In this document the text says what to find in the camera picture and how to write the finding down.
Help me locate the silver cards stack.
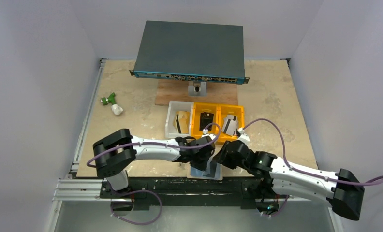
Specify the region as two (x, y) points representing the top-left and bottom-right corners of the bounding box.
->
(222, 115), (238, 136)

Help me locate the white plastic bin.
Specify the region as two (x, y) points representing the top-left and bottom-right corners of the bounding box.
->
(165, 101), (194, 138)

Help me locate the gold cards stack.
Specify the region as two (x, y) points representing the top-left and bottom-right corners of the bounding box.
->
(174, 111), (190, 134)

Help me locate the black front rail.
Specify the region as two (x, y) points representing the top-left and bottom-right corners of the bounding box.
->
(100, 177), (286, 211)

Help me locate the yellow right plastic bin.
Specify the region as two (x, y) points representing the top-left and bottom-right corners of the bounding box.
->
(216, 104), (245, 145)

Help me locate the wooden board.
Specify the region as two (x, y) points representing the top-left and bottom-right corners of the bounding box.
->
(155, 80), (238, 106)

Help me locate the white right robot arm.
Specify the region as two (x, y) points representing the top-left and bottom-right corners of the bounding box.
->
(213, 141), (365, 221)

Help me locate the grey network switch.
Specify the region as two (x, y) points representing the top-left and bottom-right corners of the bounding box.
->
(130, 20), (249, 85)

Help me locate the yellow middle plastic bin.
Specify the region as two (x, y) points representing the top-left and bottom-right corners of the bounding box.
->
(191, 102), (221, 139)

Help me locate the green white pipe fitting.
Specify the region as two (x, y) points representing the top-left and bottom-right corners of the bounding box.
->
(100, 92), (123, 116)

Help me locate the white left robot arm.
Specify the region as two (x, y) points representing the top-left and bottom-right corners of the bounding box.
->
(87, 129), (218, 191)

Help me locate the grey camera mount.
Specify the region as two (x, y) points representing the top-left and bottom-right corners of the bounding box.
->
(188, 81), (207, 97)

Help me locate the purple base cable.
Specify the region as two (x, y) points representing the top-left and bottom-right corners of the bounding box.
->
(110, 188), (164, 226)

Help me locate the black VIP cards stack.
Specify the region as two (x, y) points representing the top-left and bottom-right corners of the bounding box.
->
(199, 112), (214, 131)

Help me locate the yellow plastic bin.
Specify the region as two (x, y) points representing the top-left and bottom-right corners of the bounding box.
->
(216, 104), (245, 145)
(191, 102), (221, 139)

